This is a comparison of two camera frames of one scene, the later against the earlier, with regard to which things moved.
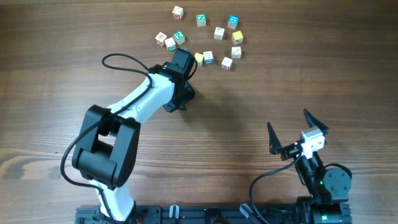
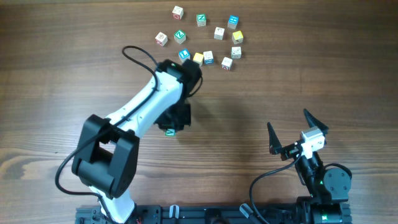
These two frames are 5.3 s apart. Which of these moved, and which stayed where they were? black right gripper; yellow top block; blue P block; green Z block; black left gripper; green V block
Moved: green V block; black left gripper
Stayed: blue P block; black right gripper; green Z block; yellow top block
